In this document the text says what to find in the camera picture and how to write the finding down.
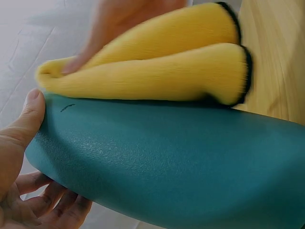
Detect person's right hand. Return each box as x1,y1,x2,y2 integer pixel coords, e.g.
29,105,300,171
62,0,189,75

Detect person's left hand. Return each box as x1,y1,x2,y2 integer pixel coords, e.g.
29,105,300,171
0,88,93,229

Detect teal plastic tray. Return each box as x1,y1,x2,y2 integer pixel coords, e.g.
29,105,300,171
25,92,305,229

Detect yellow cloth with black edge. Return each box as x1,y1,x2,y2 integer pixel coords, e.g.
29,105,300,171
35,1,253,108

